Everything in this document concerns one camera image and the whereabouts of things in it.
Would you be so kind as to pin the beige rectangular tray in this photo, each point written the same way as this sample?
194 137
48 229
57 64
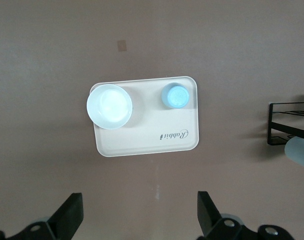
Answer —
146 130

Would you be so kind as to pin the brown tape patch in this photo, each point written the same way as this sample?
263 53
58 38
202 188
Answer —
122 45

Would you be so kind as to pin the white bowl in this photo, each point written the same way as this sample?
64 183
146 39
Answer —
109 107

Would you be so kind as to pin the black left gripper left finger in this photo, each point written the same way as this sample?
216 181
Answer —
66 215

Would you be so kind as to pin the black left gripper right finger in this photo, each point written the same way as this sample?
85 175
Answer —
209 217

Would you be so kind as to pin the light blue cup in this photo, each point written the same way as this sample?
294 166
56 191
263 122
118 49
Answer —
176 96

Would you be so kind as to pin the grey cup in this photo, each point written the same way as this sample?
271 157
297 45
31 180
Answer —
299 152

